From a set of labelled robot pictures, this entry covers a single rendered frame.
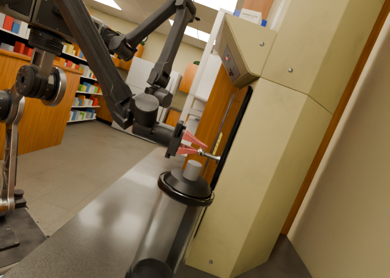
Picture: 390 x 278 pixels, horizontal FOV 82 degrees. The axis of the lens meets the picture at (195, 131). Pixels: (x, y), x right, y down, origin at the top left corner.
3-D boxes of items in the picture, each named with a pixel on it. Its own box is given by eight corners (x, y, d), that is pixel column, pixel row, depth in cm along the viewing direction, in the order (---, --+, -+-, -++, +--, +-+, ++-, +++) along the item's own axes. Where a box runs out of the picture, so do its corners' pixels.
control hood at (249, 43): (238, 88, 80) (249, 61, 79) (260, 76, 48) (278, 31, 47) (208, 77, 81) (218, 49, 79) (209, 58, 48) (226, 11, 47)
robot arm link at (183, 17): (188, 11, 110) (177, -8, 100) (198, 10, 107) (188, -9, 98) (158, 90, 102) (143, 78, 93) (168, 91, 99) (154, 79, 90)
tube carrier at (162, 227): (180, 274, 49) (216, 186, 47) (168, 318, 39) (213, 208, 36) (136, 253, 50) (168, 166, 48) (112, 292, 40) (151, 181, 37)
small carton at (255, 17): (253, 43, 60) (262, 21, 60) (252, 36, 56) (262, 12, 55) (235, 39, 62) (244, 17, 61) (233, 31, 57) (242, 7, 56)
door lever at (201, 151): (215, 156, 65) (218, 148, 64) (216, 165, 55) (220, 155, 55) (197, 150, 65) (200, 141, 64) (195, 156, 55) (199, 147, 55)
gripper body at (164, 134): (184, 123, 58) (157, 113, 58) (170, 159, 59) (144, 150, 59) (186, 121, 64) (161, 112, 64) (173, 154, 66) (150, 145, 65)
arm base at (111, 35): (112, 55, 125) (118, 33, 124) (121, 58, 121) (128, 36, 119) (98, 49, 118) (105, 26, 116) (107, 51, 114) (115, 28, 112)
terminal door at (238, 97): (197, 194, 85) (236, 93, 80) (190, 244, 55) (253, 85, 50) (194, 194, 85) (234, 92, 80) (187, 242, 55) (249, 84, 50)
